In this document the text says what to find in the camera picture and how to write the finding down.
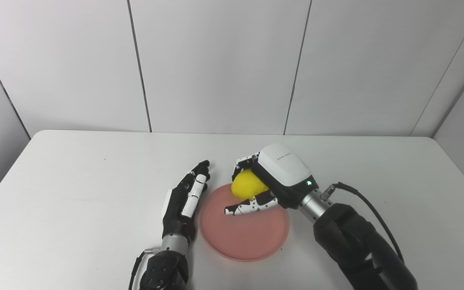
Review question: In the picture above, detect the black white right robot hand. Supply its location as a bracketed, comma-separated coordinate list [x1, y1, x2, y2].
[224, 143, 320, 216]

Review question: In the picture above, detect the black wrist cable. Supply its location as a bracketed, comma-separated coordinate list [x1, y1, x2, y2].
[128, 248, 160, 290]
[321, 182, 405, 264]

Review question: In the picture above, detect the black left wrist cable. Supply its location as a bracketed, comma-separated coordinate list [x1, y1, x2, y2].
[128, 248, 160, 290]

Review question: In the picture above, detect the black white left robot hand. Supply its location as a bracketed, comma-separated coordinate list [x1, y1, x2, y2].
[162, 160, 211, 242]

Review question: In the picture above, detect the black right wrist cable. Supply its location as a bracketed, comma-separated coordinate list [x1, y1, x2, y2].
[321, 182, 405, 264]

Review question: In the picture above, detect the pink round plate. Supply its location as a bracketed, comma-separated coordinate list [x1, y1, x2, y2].
[198, 182, 290, 262]

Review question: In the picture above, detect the yellow lemon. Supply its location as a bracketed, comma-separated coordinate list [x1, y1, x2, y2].
[231, 169, 270, 201]

